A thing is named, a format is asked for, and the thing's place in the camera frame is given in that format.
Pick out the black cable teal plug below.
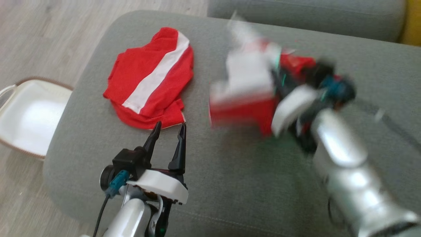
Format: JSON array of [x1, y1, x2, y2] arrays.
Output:
[[93, 170, 129, 237], [324, 76, 421, 152]]

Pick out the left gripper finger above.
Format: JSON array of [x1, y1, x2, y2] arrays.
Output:
[[168, 123, 187, 175], [143, 121, 162, 165]]

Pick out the red jersey with number print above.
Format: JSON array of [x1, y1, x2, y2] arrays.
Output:
[[209, 12, 333, 137]]

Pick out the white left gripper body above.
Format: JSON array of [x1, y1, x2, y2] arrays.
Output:
[[127, 169, 189, 205]]

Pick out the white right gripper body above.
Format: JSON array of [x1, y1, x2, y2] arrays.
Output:
[[271, 85, 318, 137]]

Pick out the large yellow sofa backrest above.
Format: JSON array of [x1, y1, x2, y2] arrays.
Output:
[[400, 0, 421, 46]]

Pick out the right black cable teal plug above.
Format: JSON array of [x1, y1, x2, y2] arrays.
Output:
[[324, 76, 421, 152]]

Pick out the red shorts with white stripe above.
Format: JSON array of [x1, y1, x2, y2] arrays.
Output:
[[103, 27, 194, 130]]

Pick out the large grey sofa seat cushion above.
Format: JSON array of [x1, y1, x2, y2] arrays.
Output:
[[43, 10, 421, 237]]

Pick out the white laundry basket brown rim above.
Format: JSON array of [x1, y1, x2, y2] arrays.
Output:
[[0, 77, 73, 161]]

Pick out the left black cable teal plug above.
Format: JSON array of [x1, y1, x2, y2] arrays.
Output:
[[93, 170, 129, 237]]

